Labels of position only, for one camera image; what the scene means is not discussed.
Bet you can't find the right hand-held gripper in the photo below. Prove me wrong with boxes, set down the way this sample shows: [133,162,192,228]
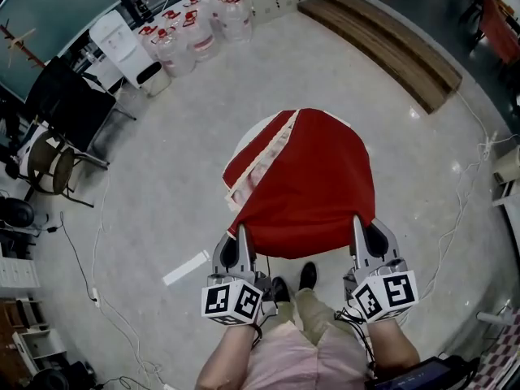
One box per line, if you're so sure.
[343,214,420,323]

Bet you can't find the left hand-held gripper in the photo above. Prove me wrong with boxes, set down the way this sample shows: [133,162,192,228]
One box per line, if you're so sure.
[201,224,280,327]

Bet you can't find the red tablecloth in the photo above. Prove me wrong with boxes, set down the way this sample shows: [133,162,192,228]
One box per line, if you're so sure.
[222,107,377,260]

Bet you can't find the person's left forearm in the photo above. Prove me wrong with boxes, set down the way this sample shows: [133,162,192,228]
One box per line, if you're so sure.
[194,323,261,390]

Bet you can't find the person's right forearm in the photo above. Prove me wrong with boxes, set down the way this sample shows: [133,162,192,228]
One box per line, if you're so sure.
[365,318,421,371]

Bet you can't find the white flat strip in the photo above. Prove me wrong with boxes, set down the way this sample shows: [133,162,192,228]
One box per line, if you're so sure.
[162,249,211,287]

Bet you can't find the person's black left shoe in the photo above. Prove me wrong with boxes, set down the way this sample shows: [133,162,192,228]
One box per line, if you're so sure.
[271,276,292,304]

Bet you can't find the person's black shoe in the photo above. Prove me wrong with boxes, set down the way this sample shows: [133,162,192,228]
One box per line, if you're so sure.
[298,261,319,292]
[271,276,292,304]

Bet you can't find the person's black right shoe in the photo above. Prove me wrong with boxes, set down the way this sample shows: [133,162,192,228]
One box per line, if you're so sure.
[298,261,319,292]

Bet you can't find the person's khaki trousers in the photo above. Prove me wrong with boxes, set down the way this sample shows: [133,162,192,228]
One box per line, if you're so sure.
[278,286,358,347]

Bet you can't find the person's pink shirt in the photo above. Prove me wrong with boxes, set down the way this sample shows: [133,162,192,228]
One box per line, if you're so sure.
[239,321,373,390]

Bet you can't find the black screen device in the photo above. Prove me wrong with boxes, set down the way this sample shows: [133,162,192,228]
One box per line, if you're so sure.
[365,354,480,390]

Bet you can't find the white shelving rack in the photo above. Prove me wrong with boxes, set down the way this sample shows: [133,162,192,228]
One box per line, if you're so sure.
[491,176,520,259]

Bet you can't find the beige pedal bin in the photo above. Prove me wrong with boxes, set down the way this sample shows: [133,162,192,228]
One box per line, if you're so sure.
[493,144,520,186]

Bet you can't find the red white checkered cloth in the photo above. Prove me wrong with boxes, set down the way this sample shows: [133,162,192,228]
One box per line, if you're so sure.
[473,322,520,390]

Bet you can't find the small white waste bin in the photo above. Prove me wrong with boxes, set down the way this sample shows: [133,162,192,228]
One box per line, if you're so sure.
[136,61,171,98]

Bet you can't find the wooden step platform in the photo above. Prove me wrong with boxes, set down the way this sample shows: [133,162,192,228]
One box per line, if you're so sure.
[297,0,463,115]

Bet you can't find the white drawer cabinet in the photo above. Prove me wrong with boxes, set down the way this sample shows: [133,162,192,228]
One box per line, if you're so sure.
[0,253,41,290]

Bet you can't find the black oval back chair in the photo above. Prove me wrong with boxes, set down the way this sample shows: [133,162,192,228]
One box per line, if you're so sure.
[0,196,37,230]

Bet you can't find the cluster of clear water jugs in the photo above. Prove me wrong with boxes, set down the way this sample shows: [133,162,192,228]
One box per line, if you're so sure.
[137,0,254,79]

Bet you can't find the black mesh office chair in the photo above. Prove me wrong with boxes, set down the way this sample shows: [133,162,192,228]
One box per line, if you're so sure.
[24,56,137,166]

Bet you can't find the brown wooden cabinet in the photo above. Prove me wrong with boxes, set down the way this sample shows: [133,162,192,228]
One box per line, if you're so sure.
[0,298,46,385]

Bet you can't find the white water dispenser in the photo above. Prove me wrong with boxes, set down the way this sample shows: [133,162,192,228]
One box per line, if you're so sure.
[88,9,158,89]

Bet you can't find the reddish cloth covered table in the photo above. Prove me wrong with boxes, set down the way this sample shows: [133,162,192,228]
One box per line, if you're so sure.
[479,0,520,67]

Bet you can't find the wooden coat rack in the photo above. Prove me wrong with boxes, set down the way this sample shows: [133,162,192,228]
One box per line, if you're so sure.
[0,23,46,69]

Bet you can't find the round white wire-leg table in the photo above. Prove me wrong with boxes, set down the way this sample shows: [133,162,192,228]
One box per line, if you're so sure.
[233,110,285,168]

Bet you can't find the white metal frame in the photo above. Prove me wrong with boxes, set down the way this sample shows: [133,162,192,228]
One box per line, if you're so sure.
[475,305,515,327]

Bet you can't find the white floor cable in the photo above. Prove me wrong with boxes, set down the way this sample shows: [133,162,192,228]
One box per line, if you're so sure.
[91,172,166,381]
[418,91,520,304]

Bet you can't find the black framed window wall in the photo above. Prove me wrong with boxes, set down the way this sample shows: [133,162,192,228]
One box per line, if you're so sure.
[0,0,216,105]

